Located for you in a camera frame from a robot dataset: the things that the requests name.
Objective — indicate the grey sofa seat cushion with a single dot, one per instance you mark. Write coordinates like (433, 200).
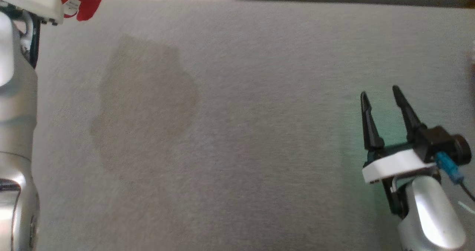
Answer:
(259, 132)

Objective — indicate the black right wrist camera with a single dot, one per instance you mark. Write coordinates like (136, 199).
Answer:
(441, 143)

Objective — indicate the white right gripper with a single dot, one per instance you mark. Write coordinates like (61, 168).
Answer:
(393, 165)

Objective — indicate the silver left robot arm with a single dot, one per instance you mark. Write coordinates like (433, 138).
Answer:
(16, 132)

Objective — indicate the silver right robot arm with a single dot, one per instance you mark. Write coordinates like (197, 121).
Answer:
(430, 217)

